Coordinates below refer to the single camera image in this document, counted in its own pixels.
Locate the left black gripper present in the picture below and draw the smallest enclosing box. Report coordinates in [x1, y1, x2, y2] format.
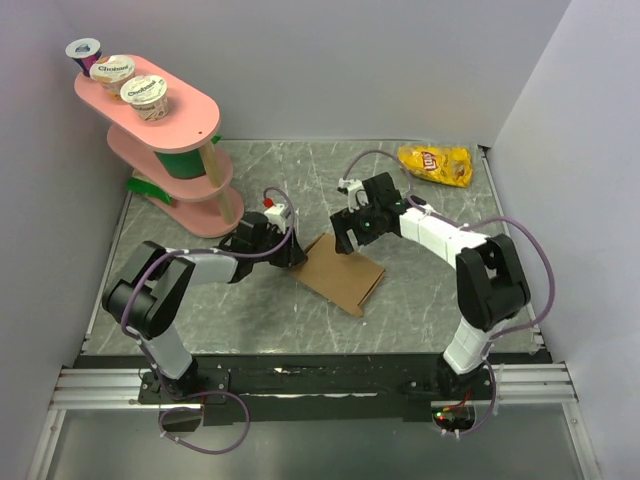
[251, 223, 308, 268]

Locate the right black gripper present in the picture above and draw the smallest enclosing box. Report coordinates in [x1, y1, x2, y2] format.
[330, 199, 385, 256]

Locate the brown cardboard box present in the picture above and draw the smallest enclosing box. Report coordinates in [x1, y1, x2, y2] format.
[292, 233, 385, 318]

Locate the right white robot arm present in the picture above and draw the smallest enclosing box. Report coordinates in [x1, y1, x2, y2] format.
[330, 173, 531, 399]

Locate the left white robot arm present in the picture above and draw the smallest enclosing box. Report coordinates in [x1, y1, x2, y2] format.
[101, 204, 307, 402]

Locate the pink tiered shelf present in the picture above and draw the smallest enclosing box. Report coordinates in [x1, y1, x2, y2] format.
[74, 55, 244, 238]

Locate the yellow chips bag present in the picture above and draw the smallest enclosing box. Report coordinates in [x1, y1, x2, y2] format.
[397, 146, 473, 188]

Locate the white Chobani yogurt cup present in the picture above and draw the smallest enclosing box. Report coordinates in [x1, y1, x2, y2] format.
[120, 74, 169, 122]

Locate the orange Chobani yogurt cup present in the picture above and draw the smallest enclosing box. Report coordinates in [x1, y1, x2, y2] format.
[89, 54, 136, 97]

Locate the purple yogurt cup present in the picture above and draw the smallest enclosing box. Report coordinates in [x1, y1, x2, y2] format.
[65, 38, 102, 77]

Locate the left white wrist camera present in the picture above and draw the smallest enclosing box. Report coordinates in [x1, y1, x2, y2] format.
[263, 198, 295, 234]

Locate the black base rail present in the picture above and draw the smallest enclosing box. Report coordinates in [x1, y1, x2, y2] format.
[119, 352, 506, 427]

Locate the purple cable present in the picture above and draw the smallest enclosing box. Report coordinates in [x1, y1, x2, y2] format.
[439, 364, 499, 441]
[120, 187, 297, 401]
[342, 149, 557, 361]
[158, 390, 251, 455]

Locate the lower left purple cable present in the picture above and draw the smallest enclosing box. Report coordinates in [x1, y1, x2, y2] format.
[158, 390, 251, 455]

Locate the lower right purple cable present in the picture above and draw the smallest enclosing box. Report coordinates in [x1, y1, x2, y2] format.
[439, 364, 499, 441]

